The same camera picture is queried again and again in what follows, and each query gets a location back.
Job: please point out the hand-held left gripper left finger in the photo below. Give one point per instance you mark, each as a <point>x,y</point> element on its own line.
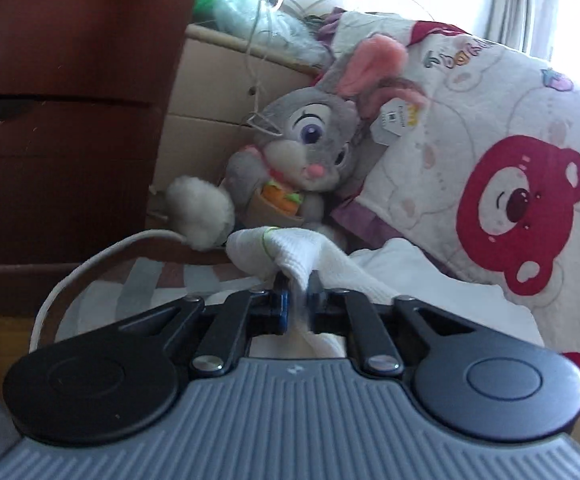
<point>282,310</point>

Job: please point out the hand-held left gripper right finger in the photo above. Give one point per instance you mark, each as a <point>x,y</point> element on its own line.
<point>314,310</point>

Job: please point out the cream garment with green trim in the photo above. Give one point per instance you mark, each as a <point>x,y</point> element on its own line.
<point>320,255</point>

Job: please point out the white folded garment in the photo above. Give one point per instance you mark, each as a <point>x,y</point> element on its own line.
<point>444,300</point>

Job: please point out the checked bedsheet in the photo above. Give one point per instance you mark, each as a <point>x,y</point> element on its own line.
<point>135,280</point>

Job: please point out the grey plush rabbit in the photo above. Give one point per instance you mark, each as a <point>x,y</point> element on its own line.
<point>295,150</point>

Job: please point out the white and yellow hang tag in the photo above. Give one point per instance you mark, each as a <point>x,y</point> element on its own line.
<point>392,122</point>

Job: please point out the cardboard box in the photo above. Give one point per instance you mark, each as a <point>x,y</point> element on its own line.
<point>205,90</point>

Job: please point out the brown wooden dresser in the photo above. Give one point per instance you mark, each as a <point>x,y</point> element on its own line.
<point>70,160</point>

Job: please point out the bear print quilt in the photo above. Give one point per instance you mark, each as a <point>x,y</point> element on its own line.
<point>519,125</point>

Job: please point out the light blue plastic bag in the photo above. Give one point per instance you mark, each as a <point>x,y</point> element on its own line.
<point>280,30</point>

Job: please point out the pale curtain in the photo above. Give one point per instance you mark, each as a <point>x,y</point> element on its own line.
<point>524,5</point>

